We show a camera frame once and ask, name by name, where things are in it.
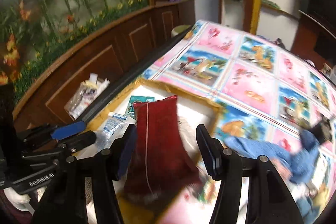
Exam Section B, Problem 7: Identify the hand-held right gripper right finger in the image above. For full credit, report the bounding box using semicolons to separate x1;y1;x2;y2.
196;124;305;224

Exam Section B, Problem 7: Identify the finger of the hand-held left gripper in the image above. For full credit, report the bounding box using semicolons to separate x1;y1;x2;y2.
21;130;97;161
24;120;87;143

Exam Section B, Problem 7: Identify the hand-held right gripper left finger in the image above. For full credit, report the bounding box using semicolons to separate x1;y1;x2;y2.
31;123;138;224

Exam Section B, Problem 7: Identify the red packet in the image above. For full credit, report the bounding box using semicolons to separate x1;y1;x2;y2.
123;95;201;201

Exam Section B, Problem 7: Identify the blue fluffy towel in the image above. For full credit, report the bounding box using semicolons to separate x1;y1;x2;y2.
224;130;323;185

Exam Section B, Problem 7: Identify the yellow storage box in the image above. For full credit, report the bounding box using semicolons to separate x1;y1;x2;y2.
71;78;225;224

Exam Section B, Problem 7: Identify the white printed medicine sachet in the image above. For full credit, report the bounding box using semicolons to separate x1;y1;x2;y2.
101;112;137;147

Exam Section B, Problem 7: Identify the cardboard box of packets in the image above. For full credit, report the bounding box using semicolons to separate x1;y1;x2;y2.
64;73;111;121

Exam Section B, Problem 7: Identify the teal packet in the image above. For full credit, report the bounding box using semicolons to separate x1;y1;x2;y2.
127;95;155;119

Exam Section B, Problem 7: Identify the black electric motor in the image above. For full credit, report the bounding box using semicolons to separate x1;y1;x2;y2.
308;116;334;146

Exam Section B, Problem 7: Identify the wooden side cabinet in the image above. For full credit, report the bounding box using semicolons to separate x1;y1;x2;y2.
155;0;197;41

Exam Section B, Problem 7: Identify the green flat shelf object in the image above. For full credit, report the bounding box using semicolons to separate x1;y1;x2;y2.
260;0;281;9

